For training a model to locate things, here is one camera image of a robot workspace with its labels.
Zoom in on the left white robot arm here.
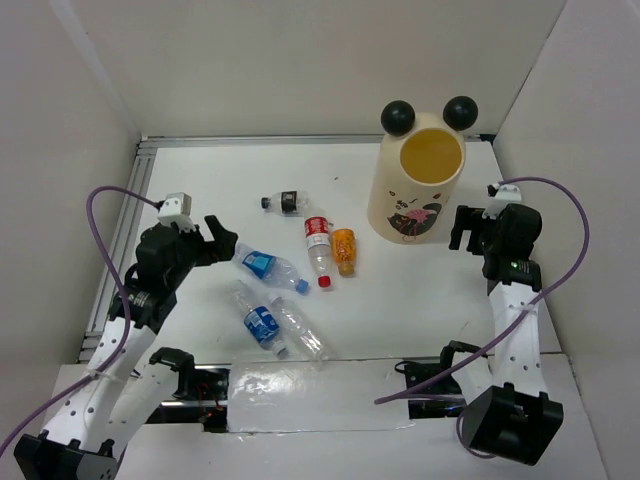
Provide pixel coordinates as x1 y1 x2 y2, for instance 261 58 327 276
14 215 238 479

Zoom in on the blue label white cap bottle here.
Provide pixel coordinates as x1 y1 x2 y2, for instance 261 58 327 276
230 280 289 360

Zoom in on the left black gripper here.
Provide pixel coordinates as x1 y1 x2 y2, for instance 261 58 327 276
167 215 237 288

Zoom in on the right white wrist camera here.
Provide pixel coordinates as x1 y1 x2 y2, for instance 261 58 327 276
483 183 522 220

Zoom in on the red label plastic bottle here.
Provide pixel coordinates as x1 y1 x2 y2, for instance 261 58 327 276
304 209 332 289

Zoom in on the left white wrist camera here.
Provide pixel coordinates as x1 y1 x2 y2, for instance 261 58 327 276
157 192 196 233

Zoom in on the blue cap plastic bottle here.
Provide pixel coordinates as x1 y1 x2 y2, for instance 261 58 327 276
233 243 309 295

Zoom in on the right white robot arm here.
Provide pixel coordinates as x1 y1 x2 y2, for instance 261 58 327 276
436 203 564 465

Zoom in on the clear unlabeled plastic bottle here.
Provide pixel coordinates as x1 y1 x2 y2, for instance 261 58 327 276
268 293 333 370

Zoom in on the cream bin with black ears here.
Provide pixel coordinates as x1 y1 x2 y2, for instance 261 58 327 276
367 96 479 245

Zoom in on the orange plastic bottle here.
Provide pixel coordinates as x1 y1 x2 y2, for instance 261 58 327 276
331 229 357 277

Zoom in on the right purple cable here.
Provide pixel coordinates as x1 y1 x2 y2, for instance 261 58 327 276
374 175 591 460

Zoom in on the aluminium frame rail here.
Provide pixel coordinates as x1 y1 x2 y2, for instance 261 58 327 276
82 132 496 356

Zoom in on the black label plastic bottle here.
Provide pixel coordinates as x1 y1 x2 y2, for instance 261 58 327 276
260 190 311 217

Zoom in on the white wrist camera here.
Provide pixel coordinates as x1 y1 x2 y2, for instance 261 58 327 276
157 192 196 233
483 183 522 220

